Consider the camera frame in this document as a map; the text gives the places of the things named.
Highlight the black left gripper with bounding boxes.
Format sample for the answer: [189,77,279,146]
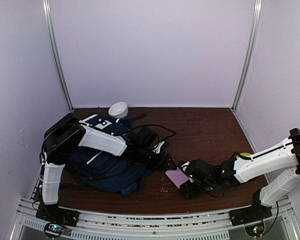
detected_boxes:
[138,146,178,174]

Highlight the pink smartphone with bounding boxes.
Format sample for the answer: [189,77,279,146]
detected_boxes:
[165,168,189,190]

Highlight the navy blue student backpack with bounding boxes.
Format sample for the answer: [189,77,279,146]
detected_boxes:
[58,112,153,196]

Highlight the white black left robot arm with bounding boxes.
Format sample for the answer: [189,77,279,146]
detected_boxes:
[40,114,177,222]

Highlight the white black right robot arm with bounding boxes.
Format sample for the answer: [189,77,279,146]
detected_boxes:
[178,128,300,221]

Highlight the green plate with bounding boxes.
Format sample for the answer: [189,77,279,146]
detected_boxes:
[237,152,251,160]

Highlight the white patterned ceramic bowl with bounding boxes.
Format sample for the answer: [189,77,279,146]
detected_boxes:
[108,101,129,119]

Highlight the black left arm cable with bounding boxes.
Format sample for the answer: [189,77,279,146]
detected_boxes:
[39,122,178,166]

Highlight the front aluminium rail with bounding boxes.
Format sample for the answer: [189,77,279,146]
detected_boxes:
[7,201,300,240]

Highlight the right aluminium frame post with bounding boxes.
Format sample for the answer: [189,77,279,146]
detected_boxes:
[231,0,264,112]

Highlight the aluminium frame post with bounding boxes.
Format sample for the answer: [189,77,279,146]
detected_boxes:
[231,0,264,112]
[42,0,74,112]

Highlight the left aluminium frame post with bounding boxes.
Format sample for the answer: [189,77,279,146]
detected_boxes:
[42,0,74,112]

